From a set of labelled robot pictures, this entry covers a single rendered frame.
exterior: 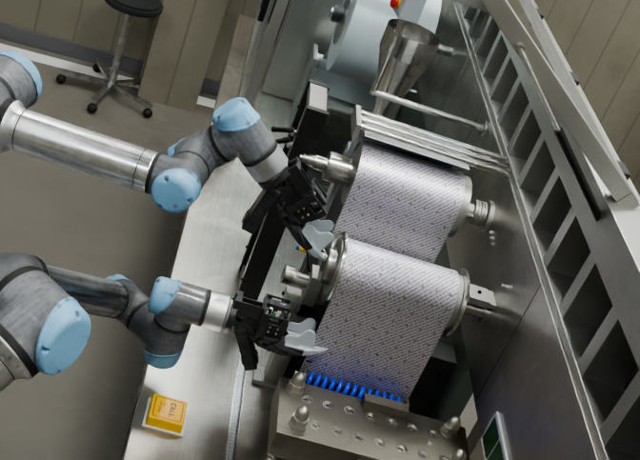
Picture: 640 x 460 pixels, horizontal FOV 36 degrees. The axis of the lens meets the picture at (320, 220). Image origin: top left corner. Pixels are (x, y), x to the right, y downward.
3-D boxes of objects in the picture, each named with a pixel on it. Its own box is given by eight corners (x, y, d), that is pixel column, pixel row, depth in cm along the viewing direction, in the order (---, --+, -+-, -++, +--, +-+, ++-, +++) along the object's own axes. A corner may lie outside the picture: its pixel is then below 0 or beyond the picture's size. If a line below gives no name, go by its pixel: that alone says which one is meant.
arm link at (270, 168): (241, 172, 179) (245, 152, 186) (255, 191, 181) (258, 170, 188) (276, 153, 177) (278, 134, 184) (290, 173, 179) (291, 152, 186)
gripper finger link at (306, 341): (334, 341, 192) (290, 328, 191) (324, 363, 195) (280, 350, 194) (334, 331, 195) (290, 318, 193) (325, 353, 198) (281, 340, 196)
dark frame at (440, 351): (281, 370, 218) (310, 301, 209) (419, 409, 223) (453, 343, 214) (280, 392, 212) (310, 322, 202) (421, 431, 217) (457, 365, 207)
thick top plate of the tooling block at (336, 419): (271, 397, 199) (280, 375, 196) (453, 448, 205) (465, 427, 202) (267, 453, 185) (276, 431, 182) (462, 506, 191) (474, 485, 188)
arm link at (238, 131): (210, 107, 181) (249, 88, 178) (243, 152, 186) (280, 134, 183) (202, 128, 175) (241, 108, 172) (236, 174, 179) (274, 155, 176)
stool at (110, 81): (151, 83, 524) (177, -10, 498) (150, 129, 482) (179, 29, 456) (59, 60, 510) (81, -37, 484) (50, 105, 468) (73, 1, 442)
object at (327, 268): (319, 262, 199) (330, 238, 194) (329, 264, 200) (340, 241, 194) (315, 289, 194) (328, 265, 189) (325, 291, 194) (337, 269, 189)
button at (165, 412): (150, 401, 197) (153, 392, 195) (185, 410, 198) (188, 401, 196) (145, 425, 191) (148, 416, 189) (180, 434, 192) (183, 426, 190)
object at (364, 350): (299, 370, 201) (330, 301, 192) (406, 401, 204) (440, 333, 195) (299, 372, 200) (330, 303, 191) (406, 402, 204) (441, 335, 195)
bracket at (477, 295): (464, 289, 200) (468, 281, 199) (490, 296, 200) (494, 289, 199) (467, 303, 195) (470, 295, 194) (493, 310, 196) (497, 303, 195)
